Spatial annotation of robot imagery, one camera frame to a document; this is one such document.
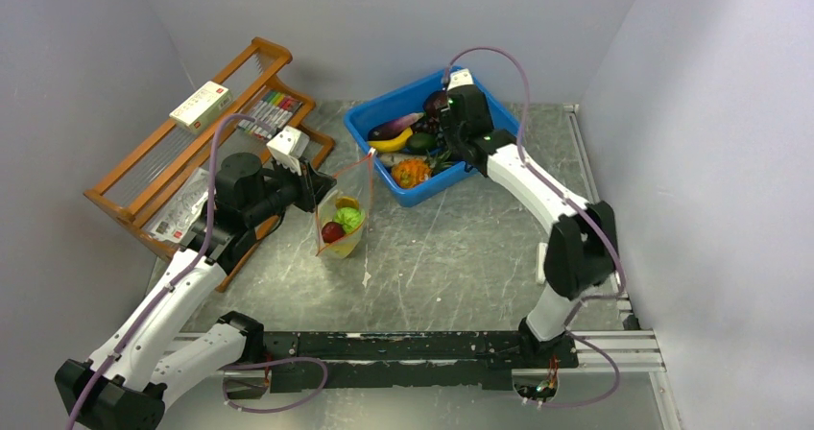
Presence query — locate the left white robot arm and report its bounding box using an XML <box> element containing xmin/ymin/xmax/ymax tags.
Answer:
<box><xmin>55</xmin><ymin>153</ymin><xmax>337</xmax><ymax>429</ymax></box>

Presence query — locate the white red box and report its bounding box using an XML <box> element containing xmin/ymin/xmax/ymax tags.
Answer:
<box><xmin>169</xmin><ymin>81</ymin><xmax>233</xmax><ymax>135</ymax></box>

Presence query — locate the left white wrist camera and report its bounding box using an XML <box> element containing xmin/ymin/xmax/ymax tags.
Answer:
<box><xmin>266</xmin><ymin>126</ymin><xmax>310</xmax><ymax>176</ymax></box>

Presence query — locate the green avocado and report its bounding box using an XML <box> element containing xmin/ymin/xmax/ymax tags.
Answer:
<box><xmin>405</xmin><ymin>132</ymin><xmax>439</xmax><ymax>155</ymax></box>

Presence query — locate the grey toy fish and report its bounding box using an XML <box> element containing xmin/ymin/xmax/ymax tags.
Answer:
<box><xmin>377</xmin><ymin>153</ymin><xmax>423</xmax><ymax>169</ymax></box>

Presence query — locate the wooden rack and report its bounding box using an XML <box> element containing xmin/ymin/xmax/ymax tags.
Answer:
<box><xmin>84</xmin><ymin>36</ymin><xmax>335</xmax><ymax>261</ymax></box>

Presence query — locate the small red apple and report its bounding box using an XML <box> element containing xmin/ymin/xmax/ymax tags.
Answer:
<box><xmin>321</xmin><ymin>221</ymin><xmax>346</xmax><ymax>244</ymax></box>

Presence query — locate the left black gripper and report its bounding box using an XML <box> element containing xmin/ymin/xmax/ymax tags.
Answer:
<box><xmin>245</xmin><ymin>153</ymin><xmax>336</xmax><ymax>226</ymax></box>

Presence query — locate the purple eggplant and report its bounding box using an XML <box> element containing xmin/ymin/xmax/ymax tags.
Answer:
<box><xmin>368</xmin><ymin>112</ymin><xmax>424</xmax><ymax>141</ymax></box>

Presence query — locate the yellow banana bunch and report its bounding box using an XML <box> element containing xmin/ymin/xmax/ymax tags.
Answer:
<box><xmin>316</xmin><ymin>195</ymin><xmax>367</xmax><ymax>258</ymax></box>

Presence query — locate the clear zip bag red zipper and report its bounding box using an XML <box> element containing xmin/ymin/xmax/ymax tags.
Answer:
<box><xmin>315</xmin><ymin>149</ymin><xmax>375</xmax><ymax>259</ymax></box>

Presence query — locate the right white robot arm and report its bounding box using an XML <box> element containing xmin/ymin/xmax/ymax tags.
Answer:
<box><xmin>440</xmin><ymin>84</ymin><xmax>616</xmax><ymax>367</ymax></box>

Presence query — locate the coloured marker pack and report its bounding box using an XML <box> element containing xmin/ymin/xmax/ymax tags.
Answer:
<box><xmin>237</xmin><ymin>90</ymin><xmax>302</xmax><ymax>141</ymax></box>

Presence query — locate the packaged ruler set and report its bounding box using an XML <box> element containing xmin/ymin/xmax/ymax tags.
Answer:
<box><xmin>146</xmin><ymin>167</ymin><xmax>210</xmax><ymax>244</ymax></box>

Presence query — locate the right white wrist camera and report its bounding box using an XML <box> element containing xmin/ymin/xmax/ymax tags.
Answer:
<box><xmin>444</xmin><ymin>68</ymin><xmax>475</xmax><ymax>92</ymax></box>

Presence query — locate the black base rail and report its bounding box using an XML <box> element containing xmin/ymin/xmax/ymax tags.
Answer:
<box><xmin>200</xmin><ymin>312</ymin><xmax>580</xmax><ymax>397</ymax></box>

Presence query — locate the orange toy pineapple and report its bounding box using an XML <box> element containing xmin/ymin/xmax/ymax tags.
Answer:
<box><xmin>391</xmin><ymin>158</ymin><xmax>432</xmax><ymax>189</ymax></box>

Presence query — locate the small white plastic block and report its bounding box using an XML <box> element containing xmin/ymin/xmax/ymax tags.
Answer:
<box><xmin>536</xmin><ymin>243</ymin><xmax>547</xmax><ymax>285</ymax></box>

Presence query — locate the dark red fruit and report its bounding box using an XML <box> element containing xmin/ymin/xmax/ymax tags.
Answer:
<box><xmin>422</xmin><ymin>90</ymin><xmax>448</xmax><ymax>119</ymax></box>

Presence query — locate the blue plastic bin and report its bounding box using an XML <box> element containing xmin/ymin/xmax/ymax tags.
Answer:
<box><xmin>344</xmin><ymin>65</ymin><xmax>525</xmax><ymax>209</ymax></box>

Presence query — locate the single yellow banana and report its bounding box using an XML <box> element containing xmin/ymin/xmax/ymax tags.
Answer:
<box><xmin>368</xmin><ymin>128</ymin><xmax>414</xmax><ymax>153</ymax></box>

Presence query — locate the green bumpy fruit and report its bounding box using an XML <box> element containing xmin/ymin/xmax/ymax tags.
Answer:
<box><xmin>333</xmin><ymin>206</ymin><xmax>366</xmax><ymax>234</ymax></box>

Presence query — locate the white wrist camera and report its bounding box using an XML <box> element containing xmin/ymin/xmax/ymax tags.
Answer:
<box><xmin>444</xmin><ymin>68</ymin><xmax>475</xmax><ymax>92</ymax></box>
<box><xmin>266</xmin><ymin>126</ymin><xmax>310</xmax><ymax>176</ymax></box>

